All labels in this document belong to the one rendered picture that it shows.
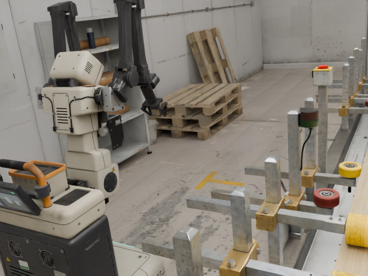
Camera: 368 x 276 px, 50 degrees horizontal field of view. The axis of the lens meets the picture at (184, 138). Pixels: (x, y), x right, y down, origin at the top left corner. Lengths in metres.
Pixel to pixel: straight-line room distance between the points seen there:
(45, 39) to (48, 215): 2.37
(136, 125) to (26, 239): 2.83
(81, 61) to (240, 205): 1.21
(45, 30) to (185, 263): 3.28
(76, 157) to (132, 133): 2.58
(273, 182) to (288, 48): 8.22
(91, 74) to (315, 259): 1.25
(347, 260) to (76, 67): 1.38
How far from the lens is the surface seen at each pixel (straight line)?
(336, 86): 3.30
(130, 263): 2.20
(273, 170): 1.12
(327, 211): 1.38
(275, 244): 1.24
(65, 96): 1.90
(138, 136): 4.55
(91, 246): 1.79
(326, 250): 1.61
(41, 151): 3.92
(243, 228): 0.93
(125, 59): 1.91
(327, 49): 9.13
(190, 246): 0.68
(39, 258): 1.90
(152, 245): 1.05
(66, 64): 1.95
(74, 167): 2.08
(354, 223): 1.09
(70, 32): 2.27
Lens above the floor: 1.52
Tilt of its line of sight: 18 degrees down
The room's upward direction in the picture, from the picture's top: 6 degrees counter-clockwise
